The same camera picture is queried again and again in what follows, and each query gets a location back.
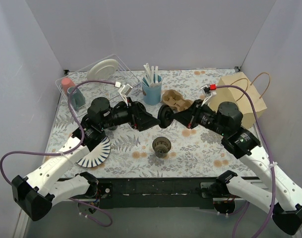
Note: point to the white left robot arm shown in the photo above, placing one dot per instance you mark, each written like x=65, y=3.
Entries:
x=40, y=190

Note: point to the white ceramic plate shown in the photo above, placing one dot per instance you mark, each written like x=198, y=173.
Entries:
x=103, y=69

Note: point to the brown pulp cup carrier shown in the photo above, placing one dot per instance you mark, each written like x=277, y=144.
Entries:
x=175, y=100

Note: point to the blue striped white plate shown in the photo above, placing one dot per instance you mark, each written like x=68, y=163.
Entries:
x=97, y=156

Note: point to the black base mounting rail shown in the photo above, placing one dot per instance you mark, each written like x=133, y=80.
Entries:
x=156, y=192

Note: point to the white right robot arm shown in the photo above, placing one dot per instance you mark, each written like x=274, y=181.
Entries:
x=283, y=198

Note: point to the teal plastic cup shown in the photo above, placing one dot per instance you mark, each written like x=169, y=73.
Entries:
x=77, y=99

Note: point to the floral patterned table mat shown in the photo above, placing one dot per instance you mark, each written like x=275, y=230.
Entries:
x=172, y=152

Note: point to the black plastic cup lid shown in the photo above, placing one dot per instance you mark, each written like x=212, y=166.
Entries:
x=165, y=116

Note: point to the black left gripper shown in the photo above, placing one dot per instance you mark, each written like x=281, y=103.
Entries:
x=135, y=118

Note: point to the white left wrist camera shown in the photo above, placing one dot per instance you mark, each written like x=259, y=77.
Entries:
x=123, y=90

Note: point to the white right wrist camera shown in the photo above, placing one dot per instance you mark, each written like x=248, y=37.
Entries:
x=209, y=92

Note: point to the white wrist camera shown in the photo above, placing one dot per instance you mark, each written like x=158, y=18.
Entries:
x=209, y=92
x=123, y=90

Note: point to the dark paper coffee cup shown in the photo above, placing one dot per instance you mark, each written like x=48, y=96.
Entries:
x=161, y=146

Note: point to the white wrapped straw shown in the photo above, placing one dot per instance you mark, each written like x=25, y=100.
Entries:
x=152, y=74
x=156, y=75
x=148, y=74

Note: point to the brown paper takeout bag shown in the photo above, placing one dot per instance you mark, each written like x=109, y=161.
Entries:
x=239, y=98

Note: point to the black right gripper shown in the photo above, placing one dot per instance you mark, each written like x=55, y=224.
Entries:
x=193, y=117

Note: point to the blue cylindrical holder cup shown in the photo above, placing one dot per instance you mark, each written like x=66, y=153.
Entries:
x=152, y=95

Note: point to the clear wire dish rack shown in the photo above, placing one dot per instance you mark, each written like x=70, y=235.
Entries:
x=93, y=90

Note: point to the pink plastic cup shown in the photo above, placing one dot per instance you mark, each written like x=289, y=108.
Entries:
x=66, y=83

